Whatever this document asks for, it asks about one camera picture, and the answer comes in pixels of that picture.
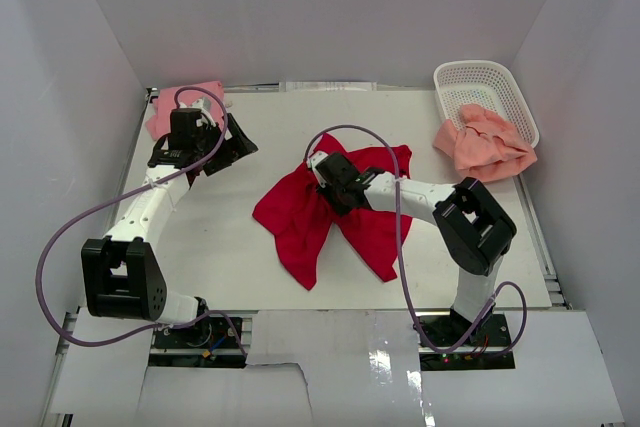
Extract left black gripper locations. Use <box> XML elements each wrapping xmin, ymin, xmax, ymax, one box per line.
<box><xmin>194</xmin><ymin>113</ymin><xmax>257</xmax><ymax>176</ymax></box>

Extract red t shirt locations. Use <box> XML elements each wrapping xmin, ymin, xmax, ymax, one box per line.
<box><xmin>253</xmin><ymin>164</ymin><xmax>397</xmax><ymax>290</ymax></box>

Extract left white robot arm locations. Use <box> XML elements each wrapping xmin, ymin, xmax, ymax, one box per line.
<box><xmin>81</xmin><ymin>106</ymin><xmax>258</xmax><ymax>346</ymax></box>

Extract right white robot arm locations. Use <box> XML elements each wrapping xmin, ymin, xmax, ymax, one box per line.
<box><xmin>307</xmin><ymin>151</ymin><xmax>517</xmax><ymax>346</ymax></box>

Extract papers at table back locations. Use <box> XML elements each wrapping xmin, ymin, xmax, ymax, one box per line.
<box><xmin>279</xmin><ymin>81</ymin><xmax>377</xmax><ymax>92</ymax></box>

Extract folded pink t shirt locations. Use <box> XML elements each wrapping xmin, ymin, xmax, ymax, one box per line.
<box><xmin>145</xmin><ymin>81</ymin><xmax>224</xmax><ymax>141</ymax></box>

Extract salmon t shirt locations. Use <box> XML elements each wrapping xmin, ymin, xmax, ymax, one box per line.
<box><xmin>433</xmin><ymin>104</ymin><xmax>538</xmax><ymax>183</ymax></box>

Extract white plastic basket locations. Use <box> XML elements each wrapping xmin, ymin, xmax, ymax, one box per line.
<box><xmin>433</xmin><ymin>60</ymin><xmax>540</xmax><ymax>148</ymax></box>

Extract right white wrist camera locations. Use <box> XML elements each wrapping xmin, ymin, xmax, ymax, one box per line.
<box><xmin>306</xmin><ymin>151</ymin><xmax>329</xmax><ymax>187</ymax></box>

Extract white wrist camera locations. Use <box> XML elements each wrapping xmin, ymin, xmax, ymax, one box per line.
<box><xmin>191</xmin><ymin>97</ymin><xmax>216</xmax><ymax>123</ymax></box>
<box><xmin>306</xmin><ymin>151</ymin><xmax>329</xmax><ymax>187</ymax></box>

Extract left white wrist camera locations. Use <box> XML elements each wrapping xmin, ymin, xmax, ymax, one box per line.
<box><xmin>191</xmin><ymin>97</ymin><xmax>216</xmax><ymax>123</ymax></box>

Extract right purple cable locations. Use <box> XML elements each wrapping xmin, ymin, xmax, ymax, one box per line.
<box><xmin>304</xmin><ymin>124</ymin><xmax>529</xmax><ymax>361</ymax></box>

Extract purple cable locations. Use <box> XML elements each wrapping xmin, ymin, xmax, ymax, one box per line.
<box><xmin>37</xmin><ymin>85</ymin><xmax>248</xmax><ymax>356</ymax></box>
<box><xmin>304</xmin><ymin>124</ymin><xmax>529</xmax><ymax>361</ymax></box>

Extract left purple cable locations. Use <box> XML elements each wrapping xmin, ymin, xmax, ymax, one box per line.
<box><xmin>37</xmin><ymin>85</ymin><xmax>248</xmax><ymax>356</ymax></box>

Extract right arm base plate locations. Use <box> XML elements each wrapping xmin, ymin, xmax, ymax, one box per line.
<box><xmin>418</xmin><ymin>312</ymin><xmax>516</xmax><ymax>372</ymax></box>

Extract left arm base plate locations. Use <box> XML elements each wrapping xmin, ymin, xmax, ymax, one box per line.
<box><xmin>148</xmin><ymin>316</ymin><xmax>250</xmax><ymax>369</ymax></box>

